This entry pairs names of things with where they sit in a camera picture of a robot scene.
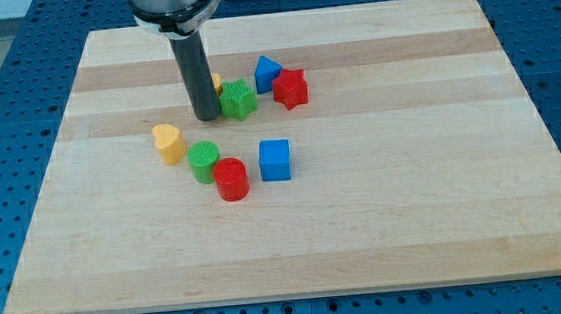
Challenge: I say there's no wooden board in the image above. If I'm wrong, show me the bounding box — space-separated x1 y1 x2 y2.
4 0 561 314

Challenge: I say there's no blue triangle block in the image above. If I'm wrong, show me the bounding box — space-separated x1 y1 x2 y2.
254 56 283 94

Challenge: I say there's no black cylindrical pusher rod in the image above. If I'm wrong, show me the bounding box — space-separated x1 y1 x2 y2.
170 31 221 122

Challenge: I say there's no red cylinder block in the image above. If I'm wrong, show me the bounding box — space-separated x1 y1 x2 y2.
212 158 250 202

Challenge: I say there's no red star block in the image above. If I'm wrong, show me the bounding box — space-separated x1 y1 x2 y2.
272 68 309 110

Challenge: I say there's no yellow hexagon block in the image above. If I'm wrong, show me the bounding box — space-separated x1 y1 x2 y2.
212 73 223 96

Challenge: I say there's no blue cube block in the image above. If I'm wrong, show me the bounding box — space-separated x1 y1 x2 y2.
258 139 292 181

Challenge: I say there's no yellow heart block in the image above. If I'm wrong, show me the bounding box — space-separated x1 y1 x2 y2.
151 124 188 166

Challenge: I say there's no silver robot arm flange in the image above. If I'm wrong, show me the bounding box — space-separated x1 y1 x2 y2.
128 0 222 40

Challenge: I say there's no green cylinder block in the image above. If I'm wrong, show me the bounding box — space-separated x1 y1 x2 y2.
187 141 220 184

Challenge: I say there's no green star block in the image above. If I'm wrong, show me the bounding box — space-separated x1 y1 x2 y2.
220 78 258 121

